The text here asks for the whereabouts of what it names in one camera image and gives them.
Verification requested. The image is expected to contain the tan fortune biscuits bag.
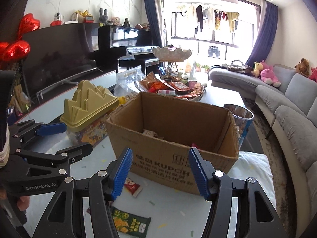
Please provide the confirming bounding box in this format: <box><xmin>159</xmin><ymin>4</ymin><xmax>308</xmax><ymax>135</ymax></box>
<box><xmin>143</xmin><ymin>130</ymin><xmax>159</xmax><ymax>138</ymax></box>

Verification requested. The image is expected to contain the green cracker packet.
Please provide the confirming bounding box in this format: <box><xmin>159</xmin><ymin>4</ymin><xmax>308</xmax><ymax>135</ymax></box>
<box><xmin>110</xmin><ymin>206</ymin><xmax>152</xmax><ymax>238</ymax></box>

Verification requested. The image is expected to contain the person's left hand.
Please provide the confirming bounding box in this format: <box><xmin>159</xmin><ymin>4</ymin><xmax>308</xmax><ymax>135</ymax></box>
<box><xmin>17</xmin><ymin>196</ymin><xmax>30</xmax><ymax>212</ymax></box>

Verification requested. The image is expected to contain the red white candy packet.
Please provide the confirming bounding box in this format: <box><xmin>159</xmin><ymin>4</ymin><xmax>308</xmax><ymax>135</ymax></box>
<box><xmin>124</xmin><ymin>177</ymin><xmax>143</xmax><ymax>198</ymax></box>

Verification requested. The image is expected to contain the snack jar with gold lid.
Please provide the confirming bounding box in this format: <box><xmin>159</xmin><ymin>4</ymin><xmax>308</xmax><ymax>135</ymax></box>
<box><xmin>60</xmin><ymin>80</ymin><xmax>119</xmax><ymax>146</ymax></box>

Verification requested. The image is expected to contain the brown cardboard box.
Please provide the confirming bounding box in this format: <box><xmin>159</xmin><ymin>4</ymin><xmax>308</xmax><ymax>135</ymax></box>
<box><xmin>106</xmin><ymin>92</ymin><xmax>239</xmax><ymax>194</ymax></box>

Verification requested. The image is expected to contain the flat television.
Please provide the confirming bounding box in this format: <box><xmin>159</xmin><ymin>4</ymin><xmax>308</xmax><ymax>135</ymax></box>
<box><xmin>22</xmin><ymin>23</ymin><xmax>99</xmax><ymax>97</ymax></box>

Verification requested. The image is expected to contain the clear plastic bag of nuts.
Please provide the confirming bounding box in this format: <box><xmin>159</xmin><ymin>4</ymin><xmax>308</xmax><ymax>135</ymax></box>
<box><xmin>113</xmin><ymin>66</ymin><xmax>146</xmax><ymax>97</ymax></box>

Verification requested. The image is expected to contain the white tiered snack bowl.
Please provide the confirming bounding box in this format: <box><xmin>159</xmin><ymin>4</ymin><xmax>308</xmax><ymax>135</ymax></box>
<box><xmin>140</xmin><ymin>46</ymin><xmax>206</xmax><ymax>101</ymax></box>

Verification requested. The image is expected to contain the piano bench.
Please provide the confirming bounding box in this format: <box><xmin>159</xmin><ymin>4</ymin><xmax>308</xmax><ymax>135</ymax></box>
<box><xmin>117</xmin><ymin>54</ymin><xmax>160</xmax><ymax>75</ymax></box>

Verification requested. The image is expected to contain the grey curved sofa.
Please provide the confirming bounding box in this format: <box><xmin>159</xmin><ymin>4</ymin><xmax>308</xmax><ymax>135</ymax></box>
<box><xmin>210</xmin><ymin>64</ymin><xmax>316</xmax><ymax>236</ymax></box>

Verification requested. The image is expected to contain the handbag on sofa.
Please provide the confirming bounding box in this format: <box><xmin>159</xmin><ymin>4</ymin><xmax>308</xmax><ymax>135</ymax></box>
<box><xmin>227</xmin><ymin>60</ymin><xmax>253</xmax><ymax>75</ymax></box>

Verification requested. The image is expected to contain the black upright piano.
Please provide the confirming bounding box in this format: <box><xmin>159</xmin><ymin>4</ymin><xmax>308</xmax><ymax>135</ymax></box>
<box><xmin>89</xmin><ymin>25</ymin><xmax>154</xmax><ymax>71</ymax></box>

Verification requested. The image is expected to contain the pink plush toy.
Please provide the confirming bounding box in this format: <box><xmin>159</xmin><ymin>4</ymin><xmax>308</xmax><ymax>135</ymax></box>
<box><xmin>251</xmin><ymin>60</ymin><xmax>281</xmax><ymax>88</ymax></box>

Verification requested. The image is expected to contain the grey bunny figure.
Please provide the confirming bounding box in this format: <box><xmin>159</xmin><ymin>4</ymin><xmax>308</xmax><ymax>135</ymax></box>
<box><xmin>99</xmin><ymin>8</ymin><xmax>108</xmax><ymax>25</ymax></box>

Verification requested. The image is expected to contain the brown plush toy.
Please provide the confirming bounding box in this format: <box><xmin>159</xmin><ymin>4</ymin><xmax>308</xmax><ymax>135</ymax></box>
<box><xmin>294</xmin><ymin>58</ymin><xmax>309</xmax><ymax>77</ymax></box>

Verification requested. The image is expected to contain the red star pillow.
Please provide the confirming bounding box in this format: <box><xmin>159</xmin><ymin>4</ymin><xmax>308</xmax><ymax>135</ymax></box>
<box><xmin>309</xmin><ymin>68</ymin><xmax>317</xmax><ymax>82</ymax></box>

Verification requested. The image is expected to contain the blue curtain right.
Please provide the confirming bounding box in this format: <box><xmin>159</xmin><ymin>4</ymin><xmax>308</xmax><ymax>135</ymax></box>
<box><xmin>246</xmin><ymin>0</ymin><xmax>278</xmax><ymax>66</ymax></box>

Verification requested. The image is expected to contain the blue curtain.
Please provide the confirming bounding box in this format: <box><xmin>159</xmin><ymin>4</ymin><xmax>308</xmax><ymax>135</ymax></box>
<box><xmin>246</xmin><ymin>0</ymin><xmax>278</xmax><ymax>66</ymax></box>
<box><xmin>144</xmin><ymin>0</ymin><xmax>164</xmax><ymax>48</ymax></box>

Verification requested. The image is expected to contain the blue curtain left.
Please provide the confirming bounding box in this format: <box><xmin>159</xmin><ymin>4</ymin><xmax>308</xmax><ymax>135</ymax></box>
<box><xmin>144</xmin><ymin>0</ymin><xmax>164</xmax><ymax>48</ymax></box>

